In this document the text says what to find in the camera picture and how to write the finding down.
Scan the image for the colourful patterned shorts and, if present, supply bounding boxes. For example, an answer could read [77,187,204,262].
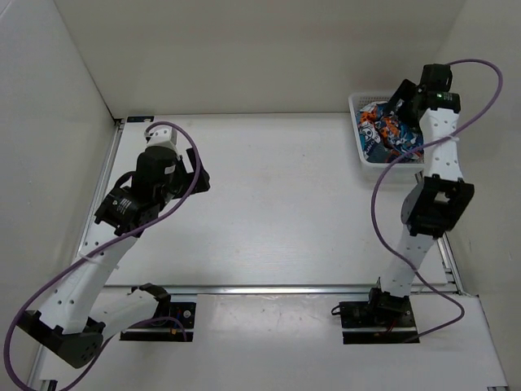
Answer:
[356,101,423,164]

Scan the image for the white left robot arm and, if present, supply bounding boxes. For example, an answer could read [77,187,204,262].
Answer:
[16,147,210,368]

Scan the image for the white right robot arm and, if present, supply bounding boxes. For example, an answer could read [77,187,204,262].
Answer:
[366,64,475,326]

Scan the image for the blue label sticker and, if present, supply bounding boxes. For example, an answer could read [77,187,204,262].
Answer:
[126,116,155,123]

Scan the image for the white perforated plastic basket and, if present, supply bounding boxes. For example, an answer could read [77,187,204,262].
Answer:
[348,91,428,184]

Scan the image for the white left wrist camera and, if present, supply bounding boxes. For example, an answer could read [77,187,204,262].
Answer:
[144,125,177,151]

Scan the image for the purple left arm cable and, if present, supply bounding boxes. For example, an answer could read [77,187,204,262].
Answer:
[2,121,202,390]

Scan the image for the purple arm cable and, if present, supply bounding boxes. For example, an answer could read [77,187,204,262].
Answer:
[2,121,202,390]
[371,59,502,337]

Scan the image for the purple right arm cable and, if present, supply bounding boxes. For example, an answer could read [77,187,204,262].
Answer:
[371,59,502,337]

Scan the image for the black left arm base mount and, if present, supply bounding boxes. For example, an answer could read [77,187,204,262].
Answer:
[120,299,197,343]

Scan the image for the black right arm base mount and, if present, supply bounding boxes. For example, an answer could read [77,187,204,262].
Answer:
[331,301,420,345]

